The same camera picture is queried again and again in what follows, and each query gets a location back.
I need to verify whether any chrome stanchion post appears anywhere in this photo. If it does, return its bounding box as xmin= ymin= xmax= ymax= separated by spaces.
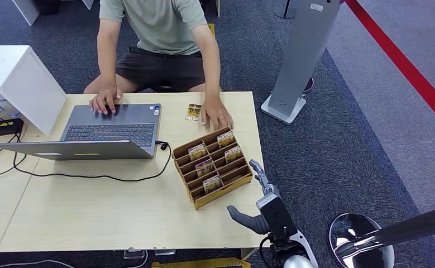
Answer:
xmin=328 ymin=202 xmax=435 ymax=268

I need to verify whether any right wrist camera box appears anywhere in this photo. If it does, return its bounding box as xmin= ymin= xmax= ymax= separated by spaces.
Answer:
xmin=255 ymin=192 xmax=300 ymax=242

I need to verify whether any yellow floor tape strip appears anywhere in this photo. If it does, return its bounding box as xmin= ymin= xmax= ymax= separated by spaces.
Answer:
xmin=150 ymin=257 xmax=252 ymax=268

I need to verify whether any wooden card holder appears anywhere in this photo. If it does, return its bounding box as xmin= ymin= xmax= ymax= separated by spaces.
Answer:
xmin=171 ymin=126 xmax=254 ymax=211

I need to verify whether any yellow printed card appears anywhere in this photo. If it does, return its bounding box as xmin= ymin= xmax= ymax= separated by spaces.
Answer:
xmin=195 ymin=158 xmax=217 ymax=178
xmin=184 ymin=103 xmax=203 ymax=122
xmin=202 ymin=175 xmax=224 ymax=195
xmin=187 ymin=143 xmax=209 ymax=161
xmin=217 ymin=130 xmax=236 ymax=149
xmin=223 ymin=145 xmax=243 ymax=165

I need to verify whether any light wooden desk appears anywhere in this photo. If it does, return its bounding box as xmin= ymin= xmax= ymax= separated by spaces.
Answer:
xmin=0 ymin=91 xmax=268 ymax=253

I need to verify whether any black laptop power cable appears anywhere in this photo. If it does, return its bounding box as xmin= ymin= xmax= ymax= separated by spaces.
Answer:
xmin=0 ymin=117 xmax=173 ymax=183

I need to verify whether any white box cabinet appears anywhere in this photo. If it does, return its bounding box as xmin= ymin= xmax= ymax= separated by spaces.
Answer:
xmin=0 ymin=45 xmax=68 ymax=135

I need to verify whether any white cable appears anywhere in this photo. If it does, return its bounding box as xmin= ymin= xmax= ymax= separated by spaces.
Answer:
xmin=0 ymin=251 xmax=150 ymax=268

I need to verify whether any grey standing kiosk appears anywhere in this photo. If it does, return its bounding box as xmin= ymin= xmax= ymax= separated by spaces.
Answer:
xmin=260 ymin=0 xmax=342 ymax=126

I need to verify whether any grey laptop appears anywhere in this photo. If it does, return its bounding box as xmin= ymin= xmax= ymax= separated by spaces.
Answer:
xmin=0 ymin=103 xmax=162 ymax=161

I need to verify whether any round grey stand base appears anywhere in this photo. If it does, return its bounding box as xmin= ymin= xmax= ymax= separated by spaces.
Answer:
xmin=273 ymin=0 xmax=301 ymax=20

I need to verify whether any white furniture panel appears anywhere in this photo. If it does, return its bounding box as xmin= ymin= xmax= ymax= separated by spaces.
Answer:
xmin=11 ymin=0 xmax=94 ymax=27

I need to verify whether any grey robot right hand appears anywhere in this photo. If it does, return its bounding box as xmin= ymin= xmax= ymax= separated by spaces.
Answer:
xmin=226 ymin=159 xmax=282 ymax=236

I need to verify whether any person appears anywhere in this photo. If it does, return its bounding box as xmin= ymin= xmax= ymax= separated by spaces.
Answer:
xmin=83 ymin=0 xmax=235 ymax=132

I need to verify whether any person's left hand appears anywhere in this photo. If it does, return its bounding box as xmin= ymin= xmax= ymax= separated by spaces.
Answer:
xmin=199 ymin=97 xmax=235 ymax=132

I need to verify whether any person's right hand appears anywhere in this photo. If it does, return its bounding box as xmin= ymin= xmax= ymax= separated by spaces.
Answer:
xmin=88 ymin=87 xmax=124 ymax=116

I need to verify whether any black power adapter yellow label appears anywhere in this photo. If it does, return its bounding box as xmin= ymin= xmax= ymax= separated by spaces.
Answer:
xmin=0 ymin=118 xmax=25 ymax=138

